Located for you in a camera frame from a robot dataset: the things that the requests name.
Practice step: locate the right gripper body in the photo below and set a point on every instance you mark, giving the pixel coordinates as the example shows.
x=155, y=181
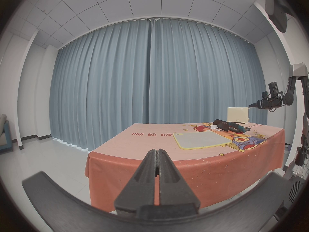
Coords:
x=269, y=103

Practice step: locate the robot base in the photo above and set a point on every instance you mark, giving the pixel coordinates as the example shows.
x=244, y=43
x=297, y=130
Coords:
x=295, y=188

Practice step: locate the grey armchair with blue frame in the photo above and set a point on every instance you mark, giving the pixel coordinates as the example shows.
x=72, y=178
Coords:
x=4, y=136

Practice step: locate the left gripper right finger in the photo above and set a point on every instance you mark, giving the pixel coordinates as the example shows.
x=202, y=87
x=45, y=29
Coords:
x=172, y=190

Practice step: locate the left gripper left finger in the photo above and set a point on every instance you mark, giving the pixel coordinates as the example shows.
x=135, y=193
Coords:
x=141, y=187

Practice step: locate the cutting board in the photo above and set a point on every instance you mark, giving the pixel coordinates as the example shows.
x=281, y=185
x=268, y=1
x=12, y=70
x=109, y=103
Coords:
x=202, y=140

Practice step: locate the white knife rest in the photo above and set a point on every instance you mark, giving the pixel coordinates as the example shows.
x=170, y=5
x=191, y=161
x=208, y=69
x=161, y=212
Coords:
x=213, y=127

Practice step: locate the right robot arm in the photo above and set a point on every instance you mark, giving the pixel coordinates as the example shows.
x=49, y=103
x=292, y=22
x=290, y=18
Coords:
x=306, y=86

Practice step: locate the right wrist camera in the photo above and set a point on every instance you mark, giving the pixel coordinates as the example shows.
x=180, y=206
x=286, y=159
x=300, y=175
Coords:
x=273, y=89

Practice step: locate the blue curtain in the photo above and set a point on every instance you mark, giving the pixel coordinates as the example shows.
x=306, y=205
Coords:
x=205, y=81
x=101, y=86

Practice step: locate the cream toaster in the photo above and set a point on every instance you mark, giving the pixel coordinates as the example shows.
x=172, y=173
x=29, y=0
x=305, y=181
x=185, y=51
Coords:
x=237, y=115

